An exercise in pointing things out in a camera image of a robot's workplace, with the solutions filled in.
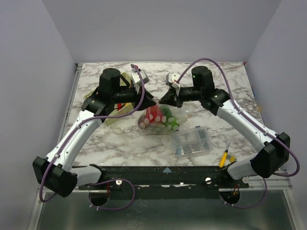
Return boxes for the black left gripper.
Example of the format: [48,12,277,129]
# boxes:
[112,83,157,111]

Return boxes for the red toy bell pepper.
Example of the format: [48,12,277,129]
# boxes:
[138,105,163,128]

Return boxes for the clear zip top bag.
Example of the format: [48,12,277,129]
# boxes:
[137,103,193,135]

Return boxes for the green bell pepper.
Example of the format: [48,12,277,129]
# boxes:
[160,105,179,131]

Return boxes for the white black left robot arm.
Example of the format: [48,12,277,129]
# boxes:
[33,65,156,197]

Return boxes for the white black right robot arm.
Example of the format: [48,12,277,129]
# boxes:
[159,66,290,188]

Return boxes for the pale green perforated basket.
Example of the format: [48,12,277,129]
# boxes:
[83,71,136,127]

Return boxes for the clear plastic screw box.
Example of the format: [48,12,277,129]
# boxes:
[170,126,213,158]

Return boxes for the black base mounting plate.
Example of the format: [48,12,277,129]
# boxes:
[79,166,249,199]

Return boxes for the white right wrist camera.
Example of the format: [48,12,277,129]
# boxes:
[165,73,180,89]

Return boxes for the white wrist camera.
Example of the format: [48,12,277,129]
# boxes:
[165,73,180,89]
[130,65,149,93]

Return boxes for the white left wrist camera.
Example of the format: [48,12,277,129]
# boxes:
[130,65,149,93]

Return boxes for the yellow handled screwdriver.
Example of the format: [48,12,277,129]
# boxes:
[219,142,231,168]

